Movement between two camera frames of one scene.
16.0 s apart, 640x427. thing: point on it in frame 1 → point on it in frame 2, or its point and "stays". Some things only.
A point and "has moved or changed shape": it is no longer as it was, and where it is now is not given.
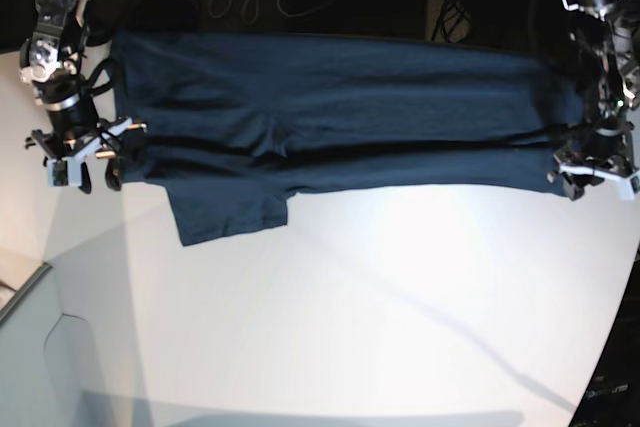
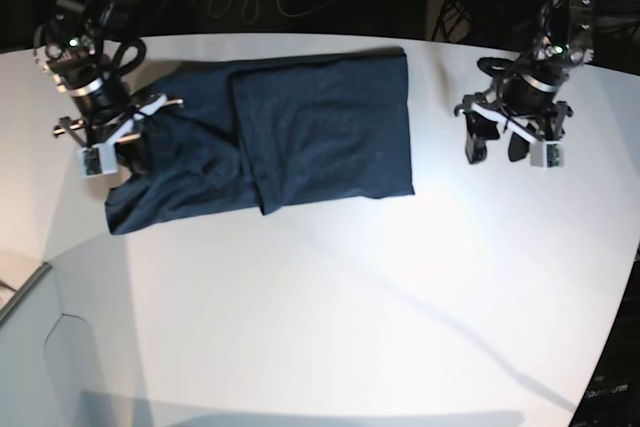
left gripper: [63, 150] → [118, 125]
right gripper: [604, 152] → [535, 127]
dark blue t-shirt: [236, 125] has moved or changed shape
